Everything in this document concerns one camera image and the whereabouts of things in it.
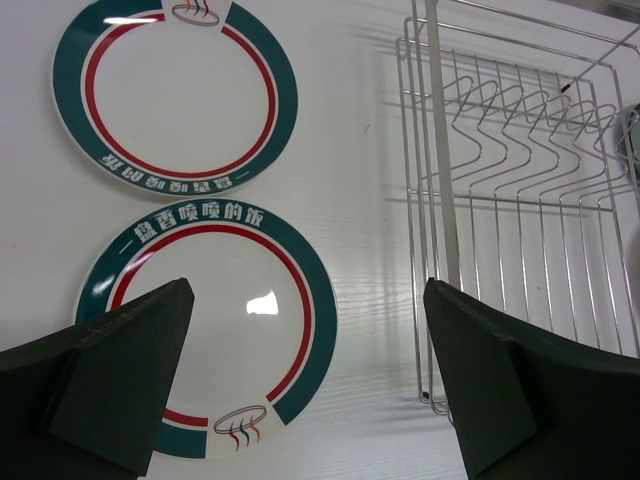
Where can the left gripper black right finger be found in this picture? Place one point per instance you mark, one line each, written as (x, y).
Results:
(528, 403)

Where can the green red rimmed plate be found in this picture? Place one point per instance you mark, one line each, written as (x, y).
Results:
(180, 98)
(263, 327)

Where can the metal wire dish rack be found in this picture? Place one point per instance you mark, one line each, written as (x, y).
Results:
(520, 126)

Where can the near green red rimmed plate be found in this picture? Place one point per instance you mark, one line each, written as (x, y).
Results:
(263, 327)

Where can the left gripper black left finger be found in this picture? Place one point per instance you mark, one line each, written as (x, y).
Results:
(87, 402)

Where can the far green red rimmed plate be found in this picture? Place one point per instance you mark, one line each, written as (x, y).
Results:
(180, 98)

